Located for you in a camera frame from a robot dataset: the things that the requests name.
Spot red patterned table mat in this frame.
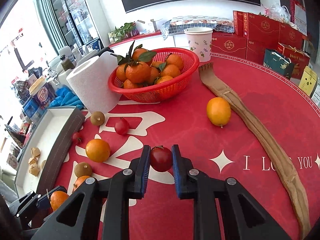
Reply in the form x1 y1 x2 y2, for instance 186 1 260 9
55 55 319 239

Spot floral paper cup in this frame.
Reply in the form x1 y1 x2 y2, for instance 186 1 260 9
184 27 213 62

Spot red gift bag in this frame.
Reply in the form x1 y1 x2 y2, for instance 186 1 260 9
277 43 310 80

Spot purple milk tea cup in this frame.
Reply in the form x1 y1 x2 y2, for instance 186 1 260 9
29 76 56 109

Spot dark green gift bag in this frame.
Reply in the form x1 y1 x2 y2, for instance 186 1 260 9
263 49 294 80

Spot blue rubber gloves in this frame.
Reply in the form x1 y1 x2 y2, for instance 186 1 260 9
49 86 84 109

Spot wooden back scratcher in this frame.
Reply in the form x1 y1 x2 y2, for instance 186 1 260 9
199 63 311 239

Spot dried husk fruit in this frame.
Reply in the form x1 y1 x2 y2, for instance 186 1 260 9
28 163 40 177
31 147 41 158

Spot white grey tray box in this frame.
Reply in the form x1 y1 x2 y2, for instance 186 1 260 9
15 107 85 197

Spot white paper towel roll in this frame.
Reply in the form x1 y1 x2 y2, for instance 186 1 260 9
66 52 120 114

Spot red plastic fruit basket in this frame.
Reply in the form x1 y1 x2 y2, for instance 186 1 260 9
107 48 200 103

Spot orange mandarin with stem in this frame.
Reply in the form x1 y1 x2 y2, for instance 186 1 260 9
50 191 69 211

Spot red gift box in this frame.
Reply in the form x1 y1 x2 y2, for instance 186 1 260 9
233 11 303 50

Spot mandarins with leaves pile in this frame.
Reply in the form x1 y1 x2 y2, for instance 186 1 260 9
111 44 184 89

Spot yellow orange lemon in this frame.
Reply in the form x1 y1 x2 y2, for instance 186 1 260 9
206 97 232 127

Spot small red cherry tomato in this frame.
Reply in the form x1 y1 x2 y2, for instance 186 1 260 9
72 132 82 145

